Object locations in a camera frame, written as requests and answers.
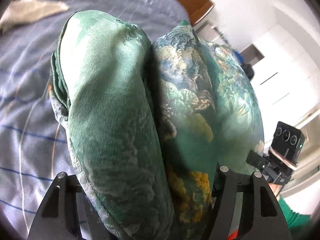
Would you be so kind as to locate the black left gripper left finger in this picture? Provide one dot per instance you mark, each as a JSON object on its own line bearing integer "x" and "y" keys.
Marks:
{"x": 57, "y": 216}

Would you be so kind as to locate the black garment on chair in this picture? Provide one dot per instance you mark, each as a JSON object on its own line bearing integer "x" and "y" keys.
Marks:
{"x": 247, "y": 68}

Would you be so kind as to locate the orange red knit sweater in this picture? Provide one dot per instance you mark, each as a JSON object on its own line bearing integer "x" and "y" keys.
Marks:
{"x": 233, "y": 235}

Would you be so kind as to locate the white desk cabinet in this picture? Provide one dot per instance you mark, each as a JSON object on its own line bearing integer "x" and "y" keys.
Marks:
{"x": 208, "y": 31}

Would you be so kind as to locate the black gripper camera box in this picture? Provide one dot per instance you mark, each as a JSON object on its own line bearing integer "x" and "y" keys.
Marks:
{"x": 288, "y": 141}

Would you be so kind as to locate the beige cloth on bed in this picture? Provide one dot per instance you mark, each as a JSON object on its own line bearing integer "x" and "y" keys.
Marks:
{"x": 26, "y": 12}

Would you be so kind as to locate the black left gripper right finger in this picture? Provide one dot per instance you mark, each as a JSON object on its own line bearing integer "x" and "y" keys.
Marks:
{"x": 261, "y": 216}

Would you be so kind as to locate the green patterned silk garment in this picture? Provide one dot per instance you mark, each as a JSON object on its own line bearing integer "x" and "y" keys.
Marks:
{"x": 147, "y": 122}

